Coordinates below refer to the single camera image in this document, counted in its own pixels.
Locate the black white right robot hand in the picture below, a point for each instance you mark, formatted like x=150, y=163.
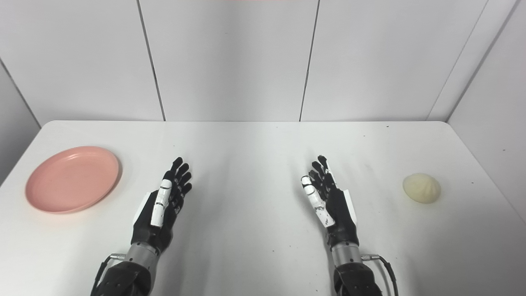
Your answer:
x=341, y=213

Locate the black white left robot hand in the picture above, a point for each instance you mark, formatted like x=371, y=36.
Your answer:
x=148, y=230

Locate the cream steamed bun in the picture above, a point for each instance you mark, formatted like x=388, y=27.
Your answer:
x=421, y=188

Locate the pink round plate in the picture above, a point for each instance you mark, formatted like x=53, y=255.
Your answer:
x=72, y=180

